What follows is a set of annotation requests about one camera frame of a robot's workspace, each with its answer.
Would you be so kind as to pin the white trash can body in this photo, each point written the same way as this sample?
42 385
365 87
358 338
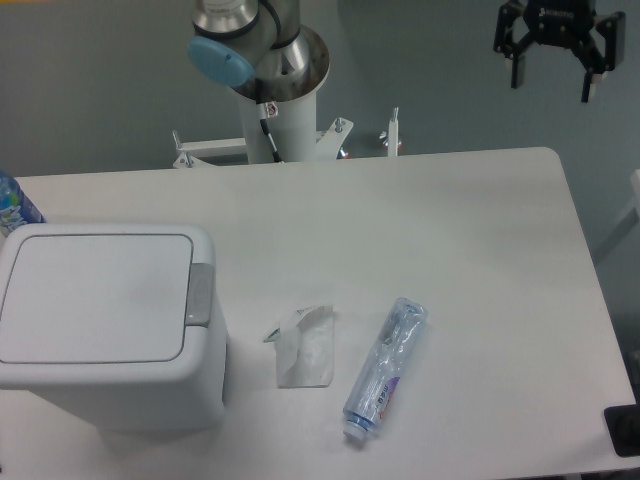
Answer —
183 393

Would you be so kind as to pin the clear torn plastic wrapper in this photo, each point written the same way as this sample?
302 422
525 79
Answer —
304 347

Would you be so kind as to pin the white trash can lid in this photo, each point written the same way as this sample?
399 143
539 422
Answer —
90 299

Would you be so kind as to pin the blue labelled bottle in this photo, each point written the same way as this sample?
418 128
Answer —
16 207

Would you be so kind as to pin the silver robot arm blue cap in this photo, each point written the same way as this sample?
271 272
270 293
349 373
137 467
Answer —
262 51

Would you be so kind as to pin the crushed clear plastic bottle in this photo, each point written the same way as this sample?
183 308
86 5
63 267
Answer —
367 404

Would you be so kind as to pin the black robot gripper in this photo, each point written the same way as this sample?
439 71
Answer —
597 41

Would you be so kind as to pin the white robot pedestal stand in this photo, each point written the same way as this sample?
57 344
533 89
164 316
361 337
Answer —
273 132

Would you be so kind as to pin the grey lid push button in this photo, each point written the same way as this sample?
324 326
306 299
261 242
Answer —
200 295

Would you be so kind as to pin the black object at table edge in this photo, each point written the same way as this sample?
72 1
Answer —
623 426

